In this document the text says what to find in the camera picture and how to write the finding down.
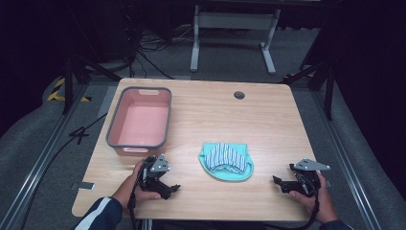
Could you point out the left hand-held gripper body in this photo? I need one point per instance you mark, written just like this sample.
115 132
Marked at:
158 166

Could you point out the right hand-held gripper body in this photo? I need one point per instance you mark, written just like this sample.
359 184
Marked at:
306 172

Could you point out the pink basin with grey rim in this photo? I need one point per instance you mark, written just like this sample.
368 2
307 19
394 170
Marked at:
142 123

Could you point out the teal striped cloth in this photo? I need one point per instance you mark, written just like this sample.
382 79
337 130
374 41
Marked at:
226 161

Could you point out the person's right hand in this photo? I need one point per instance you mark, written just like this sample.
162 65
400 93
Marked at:
320 204

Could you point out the person's left hand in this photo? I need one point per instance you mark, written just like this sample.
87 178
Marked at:
127 190

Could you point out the grey tape patch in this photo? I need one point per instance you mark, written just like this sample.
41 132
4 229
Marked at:
83 186

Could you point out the black tripod stand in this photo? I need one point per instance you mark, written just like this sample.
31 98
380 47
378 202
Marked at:
328 92
68 86

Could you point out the black floor tape cross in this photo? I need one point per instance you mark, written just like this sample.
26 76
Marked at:
79 134

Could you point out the yellow black floor tape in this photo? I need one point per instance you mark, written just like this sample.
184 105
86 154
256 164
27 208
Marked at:
56 94

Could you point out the aluminium floor rail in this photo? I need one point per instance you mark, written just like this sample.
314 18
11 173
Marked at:
35 172
348 166

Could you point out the grey metal desk frame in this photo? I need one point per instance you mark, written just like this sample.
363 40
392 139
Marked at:
204 20

